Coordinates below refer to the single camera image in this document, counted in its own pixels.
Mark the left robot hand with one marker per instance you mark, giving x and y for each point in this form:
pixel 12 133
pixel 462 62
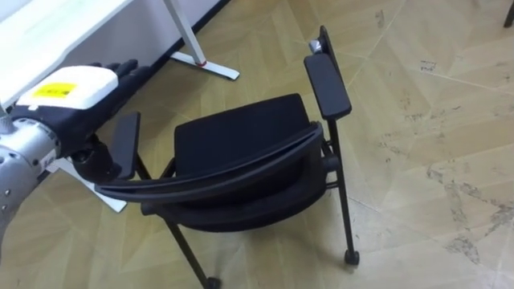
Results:
pixel 80 104

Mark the black chair with armrests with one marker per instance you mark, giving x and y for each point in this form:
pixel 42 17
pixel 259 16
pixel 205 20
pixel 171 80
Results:
pixel 249 164

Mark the white desk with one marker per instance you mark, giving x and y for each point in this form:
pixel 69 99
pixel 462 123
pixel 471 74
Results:
pixel 80 32

